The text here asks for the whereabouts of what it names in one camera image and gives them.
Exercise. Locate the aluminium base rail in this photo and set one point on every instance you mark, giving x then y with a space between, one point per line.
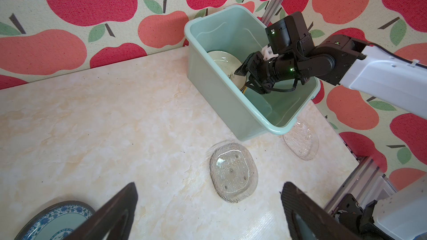
365 184

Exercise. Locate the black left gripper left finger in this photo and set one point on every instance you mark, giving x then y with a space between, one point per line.
113 221

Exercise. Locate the blue floral patterned plate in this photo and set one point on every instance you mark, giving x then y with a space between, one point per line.
56 222

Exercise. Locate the clear glass square plate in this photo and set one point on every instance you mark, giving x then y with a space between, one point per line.
233 171

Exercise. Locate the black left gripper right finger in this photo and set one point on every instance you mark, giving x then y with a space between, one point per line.
307 220

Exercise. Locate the cream plate brown rim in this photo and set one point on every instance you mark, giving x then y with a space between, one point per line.
229 64

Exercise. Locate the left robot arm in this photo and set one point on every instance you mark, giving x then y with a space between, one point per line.
402 216

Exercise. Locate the mint green plastic bin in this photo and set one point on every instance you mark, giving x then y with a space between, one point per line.
237 31

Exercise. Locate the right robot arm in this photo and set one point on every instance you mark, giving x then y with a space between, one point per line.
350 62

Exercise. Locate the clear glass round plate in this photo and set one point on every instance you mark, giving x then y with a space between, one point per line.
302 140

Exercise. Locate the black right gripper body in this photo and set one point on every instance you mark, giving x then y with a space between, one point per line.
292 62

